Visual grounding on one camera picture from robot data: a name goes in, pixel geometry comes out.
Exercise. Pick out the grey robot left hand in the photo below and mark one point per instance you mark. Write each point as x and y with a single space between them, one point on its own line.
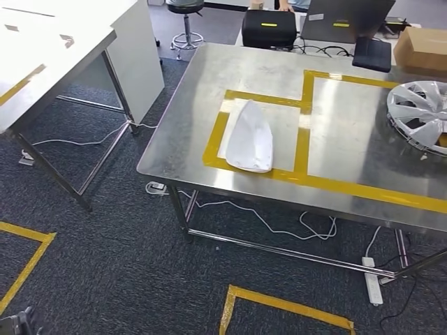
17 326

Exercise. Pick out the white curved plastic part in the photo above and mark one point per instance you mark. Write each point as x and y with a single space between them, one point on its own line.
249 138

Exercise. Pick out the stainless steel workbench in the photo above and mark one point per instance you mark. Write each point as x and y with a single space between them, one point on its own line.
195 115

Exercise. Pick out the white power adapter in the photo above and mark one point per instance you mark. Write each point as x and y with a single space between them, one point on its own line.
26 159

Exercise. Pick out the small white power strip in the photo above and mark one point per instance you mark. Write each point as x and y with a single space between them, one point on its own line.
157 187

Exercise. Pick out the yellow tape strip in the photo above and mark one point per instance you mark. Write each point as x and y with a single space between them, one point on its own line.
20 85

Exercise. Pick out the chrome stool dark seat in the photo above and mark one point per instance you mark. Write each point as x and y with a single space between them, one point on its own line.
185 5

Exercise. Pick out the black hard case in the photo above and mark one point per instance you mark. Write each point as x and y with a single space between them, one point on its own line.
269 34

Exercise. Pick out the long white power strip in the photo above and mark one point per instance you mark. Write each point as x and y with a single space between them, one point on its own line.
373 286

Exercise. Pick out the large black flat case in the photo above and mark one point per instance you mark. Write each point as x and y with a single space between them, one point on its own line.
349 18

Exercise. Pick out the dark blue pad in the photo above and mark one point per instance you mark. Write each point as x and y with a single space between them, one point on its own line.
371 55

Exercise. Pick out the silver wheel hubcap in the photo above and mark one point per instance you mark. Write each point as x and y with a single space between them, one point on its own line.
408 99

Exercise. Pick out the small black device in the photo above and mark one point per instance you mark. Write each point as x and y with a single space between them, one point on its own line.
396 23

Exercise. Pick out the brown cardboard box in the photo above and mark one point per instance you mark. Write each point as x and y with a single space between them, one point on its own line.
422 48

